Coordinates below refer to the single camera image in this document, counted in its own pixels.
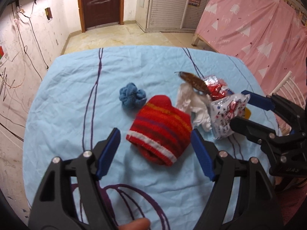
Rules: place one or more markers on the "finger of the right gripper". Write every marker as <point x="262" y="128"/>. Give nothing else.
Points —
<point x="253" y="131"/>
<point x="259" y="101"/>

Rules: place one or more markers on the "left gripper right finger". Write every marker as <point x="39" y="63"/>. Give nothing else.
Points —
<point x="242" y="196"/>

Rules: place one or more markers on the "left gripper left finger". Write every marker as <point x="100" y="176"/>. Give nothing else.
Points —
<point x="54" y="207"/>

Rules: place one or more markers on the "person left hand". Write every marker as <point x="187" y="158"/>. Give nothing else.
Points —
<point x="139" y="224"/>

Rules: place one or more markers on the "small yellow plastic cup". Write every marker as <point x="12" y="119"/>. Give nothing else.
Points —
<point x="247" y="113"/>

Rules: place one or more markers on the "white metal chair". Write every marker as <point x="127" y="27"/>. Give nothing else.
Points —
<point x="288" y="89"/>

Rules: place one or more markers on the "red white snack bag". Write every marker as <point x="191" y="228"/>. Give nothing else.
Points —
<point x="217" y="87"/>

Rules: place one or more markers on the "white crumpled tissue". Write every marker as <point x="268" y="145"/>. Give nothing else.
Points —
<point x="195" y="105"/>

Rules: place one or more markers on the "brown snack wrapper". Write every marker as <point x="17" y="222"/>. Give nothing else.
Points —
<point x="196" y="82"/>

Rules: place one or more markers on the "pink curtain with trees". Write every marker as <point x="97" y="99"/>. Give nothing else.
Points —
<point x="267" y="35"/>

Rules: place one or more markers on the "red striped knitted hat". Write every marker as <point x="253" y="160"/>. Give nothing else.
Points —
<point x="160" y="132"/>

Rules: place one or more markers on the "white louvered wardrobe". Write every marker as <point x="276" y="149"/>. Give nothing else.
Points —
<point x="168" y="15"/>

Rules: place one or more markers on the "blue crumpled sock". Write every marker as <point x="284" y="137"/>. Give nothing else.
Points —
<point x="132" y="97"/>

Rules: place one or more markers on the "dark red door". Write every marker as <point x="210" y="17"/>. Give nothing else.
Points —
<point x="95" y="13"/>

